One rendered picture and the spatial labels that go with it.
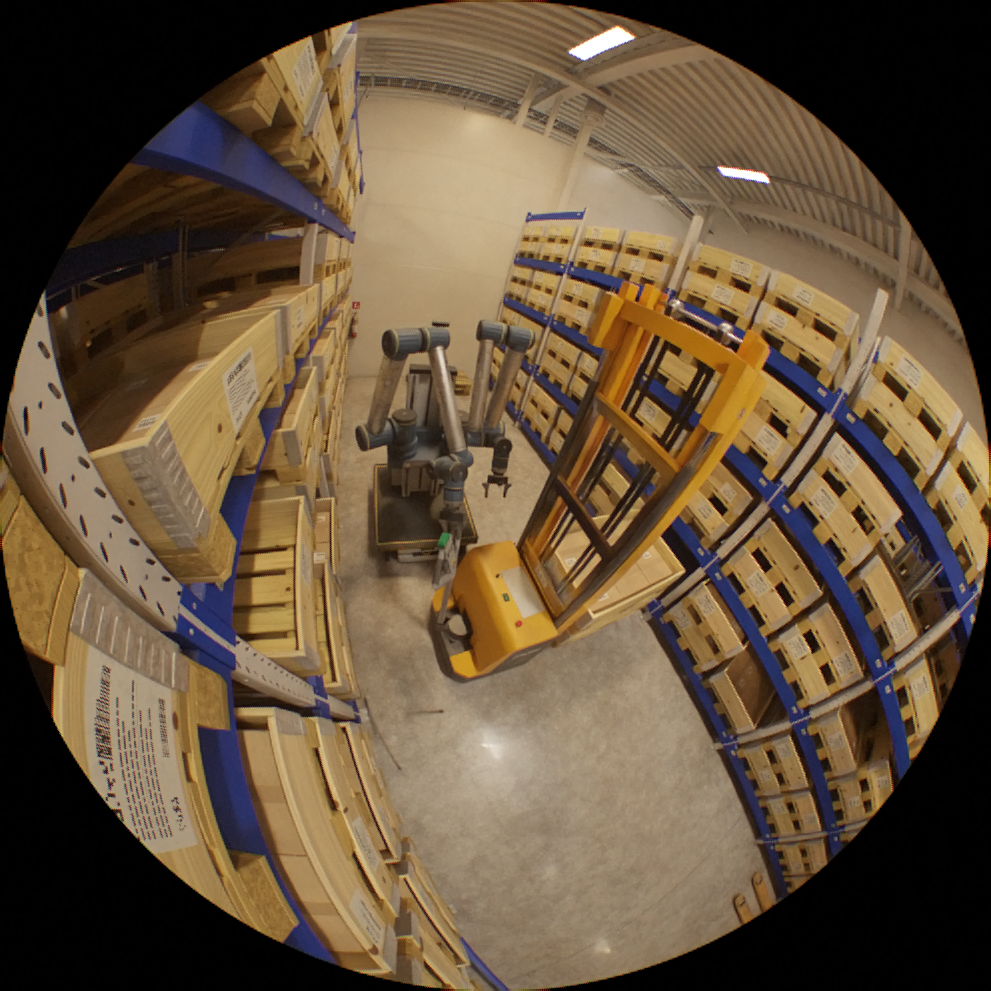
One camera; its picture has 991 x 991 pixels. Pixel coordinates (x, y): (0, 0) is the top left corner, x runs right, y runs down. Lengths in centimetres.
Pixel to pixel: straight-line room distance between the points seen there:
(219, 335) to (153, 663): 105
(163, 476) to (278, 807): 74
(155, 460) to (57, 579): 23
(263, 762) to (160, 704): 48
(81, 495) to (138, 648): 19
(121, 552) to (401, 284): 610
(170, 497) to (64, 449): 20
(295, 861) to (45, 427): 91
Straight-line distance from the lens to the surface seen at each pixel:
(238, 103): 87
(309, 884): 98
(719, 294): 314
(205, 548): 62
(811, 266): 1077
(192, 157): 77
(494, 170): 686
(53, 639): 36
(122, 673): 42
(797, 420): 267
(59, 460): 47
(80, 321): 205
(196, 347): 132
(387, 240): 624
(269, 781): 90
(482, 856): 287
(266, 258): 240
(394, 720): 261
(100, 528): 51
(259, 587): 160
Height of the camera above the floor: 260
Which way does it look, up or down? 42 degrees down
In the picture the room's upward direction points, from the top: 18 degrees clockwise
